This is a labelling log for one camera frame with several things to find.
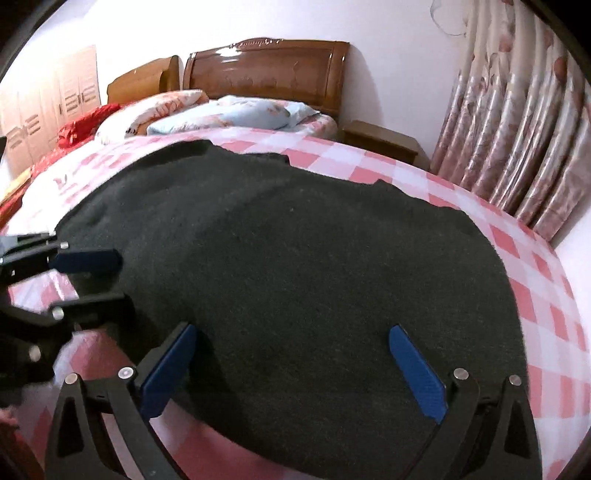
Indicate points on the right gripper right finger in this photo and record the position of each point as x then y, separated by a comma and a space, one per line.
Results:
443, 382

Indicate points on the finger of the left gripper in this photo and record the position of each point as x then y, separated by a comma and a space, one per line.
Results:
26, 256
64, 317

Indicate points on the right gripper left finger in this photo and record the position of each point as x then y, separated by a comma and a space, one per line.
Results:
79, 445

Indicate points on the dark striped knit sweater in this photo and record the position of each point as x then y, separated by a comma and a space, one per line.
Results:
294, 281

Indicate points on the red floral far bedsheet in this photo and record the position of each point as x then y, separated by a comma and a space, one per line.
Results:
12, 200

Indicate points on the pink checked bed sheet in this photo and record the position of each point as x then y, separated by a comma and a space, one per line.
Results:
556, 339

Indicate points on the red folded blanket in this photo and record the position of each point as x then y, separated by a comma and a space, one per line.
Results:
79, 130

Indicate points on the beige wardrobe with louvres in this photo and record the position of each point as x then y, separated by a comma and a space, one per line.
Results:
39, 95

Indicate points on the orange floral pillow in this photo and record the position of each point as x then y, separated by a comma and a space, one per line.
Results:
127, 121

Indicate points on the far wooden headboard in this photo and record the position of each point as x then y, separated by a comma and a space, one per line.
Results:
155, 77

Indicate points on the wooden headboard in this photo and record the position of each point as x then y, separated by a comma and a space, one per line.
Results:
155, 77
309, 71

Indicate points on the light blue floral pillow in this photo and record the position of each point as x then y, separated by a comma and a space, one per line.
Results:
234, 111

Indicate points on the wooden nightstand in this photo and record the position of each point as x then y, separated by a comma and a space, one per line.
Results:
385, 142

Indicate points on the pink floral curtain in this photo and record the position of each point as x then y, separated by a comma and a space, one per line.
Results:
517, 129

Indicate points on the near wooden headboard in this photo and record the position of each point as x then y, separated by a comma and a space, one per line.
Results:
309, 71

